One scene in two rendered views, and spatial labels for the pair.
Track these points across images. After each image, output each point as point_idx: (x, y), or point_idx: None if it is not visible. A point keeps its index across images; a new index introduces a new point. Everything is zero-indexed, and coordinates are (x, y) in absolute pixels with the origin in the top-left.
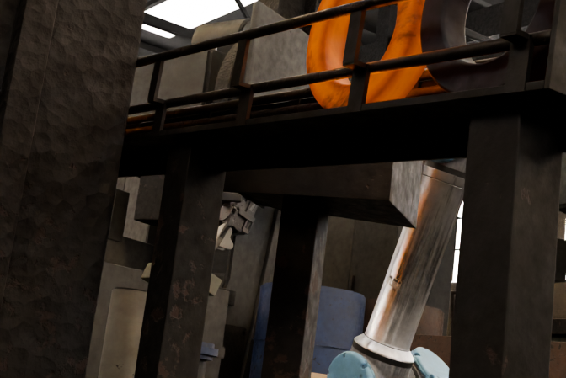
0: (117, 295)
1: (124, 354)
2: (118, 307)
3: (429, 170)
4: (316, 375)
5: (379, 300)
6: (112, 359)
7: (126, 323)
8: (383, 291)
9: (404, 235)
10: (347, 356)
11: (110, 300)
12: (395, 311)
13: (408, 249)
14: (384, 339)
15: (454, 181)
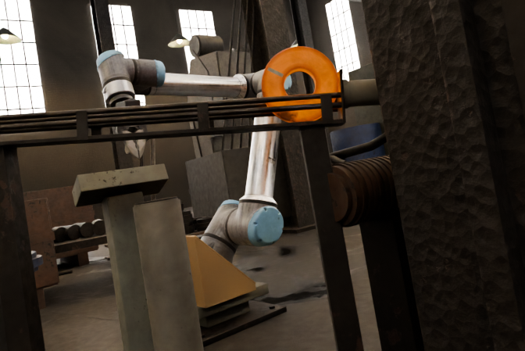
0: (171, 206)
1: (189, 260)
2: (176, 218)
3: None
4: None
5: (265, 173)
6: (186, 269)
7: (183, 231)
8: (267, 167)
9: (271, 133)
10: (269, 209)
11: (159, 214)
12: (274, 177)
13: (276, 141)
14: (272, 195)
15: None
